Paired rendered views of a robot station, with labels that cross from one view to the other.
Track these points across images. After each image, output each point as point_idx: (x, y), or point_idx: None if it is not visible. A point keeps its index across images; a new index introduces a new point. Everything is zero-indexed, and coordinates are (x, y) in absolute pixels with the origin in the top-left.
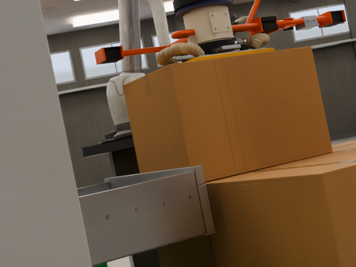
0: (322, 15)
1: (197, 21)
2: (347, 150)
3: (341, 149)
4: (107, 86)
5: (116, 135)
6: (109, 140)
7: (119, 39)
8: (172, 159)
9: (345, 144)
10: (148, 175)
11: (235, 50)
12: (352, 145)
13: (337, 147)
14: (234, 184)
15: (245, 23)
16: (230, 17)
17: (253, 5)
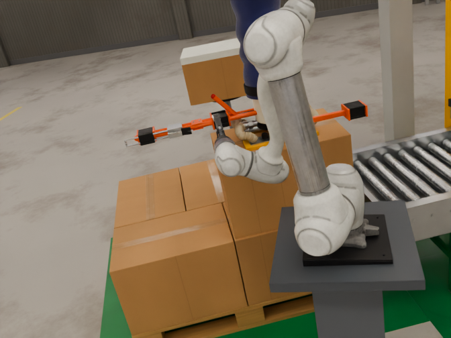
0: (154, 130)
1: None
2: (223, 193)
3: (211, 206)
4: (359, 174)
5: (365, 218)
6: (374, 256)
7: (317, 137)
8: None
9: (172, 237)
10: None
11: (256, 127)
12: (192, 216)
13: (183, 234)
14: None
15: (236, 112)
16: (219, 115)
17: (222, 100)
